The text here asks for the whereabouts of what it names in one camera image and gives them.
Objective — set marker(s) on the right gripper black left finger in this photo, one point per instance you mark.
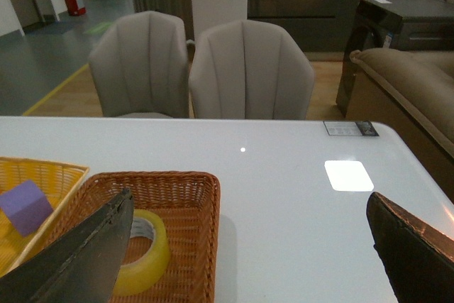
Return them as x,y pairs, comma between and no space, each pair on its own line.
80,266

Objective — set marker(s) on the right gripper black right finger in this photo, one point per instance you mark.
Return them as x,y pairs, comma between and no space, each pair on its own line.
417,258

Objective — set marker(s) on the clear packing tape roll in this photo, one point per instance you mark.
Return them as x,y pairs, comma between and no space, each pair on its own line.
140,275

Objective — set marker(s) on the yellow wicker basket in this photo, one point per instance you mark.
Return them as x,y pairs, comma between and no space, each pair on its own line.
58,180

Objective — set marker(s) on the brown wicker basket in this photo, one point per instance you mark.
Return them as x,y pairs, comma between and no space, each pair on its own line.
187,202

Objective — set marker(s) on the purple foam cube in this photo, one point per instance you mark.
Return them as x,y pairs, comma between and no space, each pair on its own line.
26,207

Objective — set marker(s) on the table label sticker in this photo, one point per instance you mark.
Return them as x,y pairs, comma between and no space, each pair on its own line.
350,128

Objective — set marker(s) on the beige sofa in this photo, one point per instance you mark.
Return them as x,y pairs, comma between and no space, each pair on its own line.
411,92

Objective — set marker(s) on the left grey chair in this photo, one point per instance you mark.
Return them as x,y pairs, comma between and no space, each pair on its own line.
140,67

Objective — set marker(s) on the grey chair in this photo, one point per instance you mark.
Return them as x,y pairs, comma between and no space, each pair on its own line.
140,67
250,70

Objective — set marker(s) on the black glossy appliance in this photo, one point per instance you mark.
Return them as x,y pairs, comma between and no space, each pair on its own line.
407,25

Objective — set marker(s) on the right grey chair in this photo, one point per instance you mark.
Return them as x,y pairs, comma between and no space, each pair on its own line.
250,70

